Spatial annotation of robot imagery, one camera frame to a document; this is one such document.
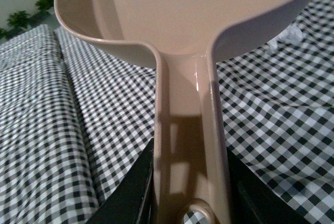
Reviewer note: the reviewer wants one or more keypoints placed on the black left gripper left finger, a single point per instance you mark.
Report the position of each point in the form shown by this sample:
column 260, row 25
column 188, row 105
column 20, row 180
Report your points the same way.
column 131, row 201

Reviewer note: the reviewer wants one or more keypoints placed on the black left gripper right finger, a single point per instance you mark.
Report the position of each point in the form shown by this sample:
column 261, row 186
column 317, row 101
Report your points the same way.
column 253, row 201

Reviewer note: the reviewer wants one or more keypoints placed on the black white checkered bedsheet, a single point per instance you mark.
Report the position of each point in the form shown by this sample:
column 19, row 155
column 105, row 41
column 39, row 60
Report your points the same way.
column 277, row 111

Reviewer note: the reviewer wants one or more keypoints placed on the beige plastic dustpan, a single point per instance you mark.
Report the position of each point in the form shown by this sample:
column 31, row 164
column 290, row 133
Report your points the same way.
column 182, row 40

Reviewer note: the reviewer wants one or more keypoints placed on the small potted plant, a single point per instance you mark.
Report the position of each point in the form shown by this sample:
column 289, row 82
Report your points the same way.
column 19, row 19
column 4, row 34
column 45, row 6

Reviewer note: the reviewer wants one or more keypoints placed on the crumpled white paper trash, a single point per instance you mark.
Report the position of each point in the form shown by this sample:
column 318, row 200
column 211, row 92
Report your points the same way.
column 290, row 35

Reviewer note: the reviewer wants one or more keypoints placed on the folded checkered blanket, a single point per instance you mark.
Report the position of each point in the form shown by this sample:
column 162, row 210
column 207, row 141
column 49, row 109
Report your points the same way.
column 45, row 175

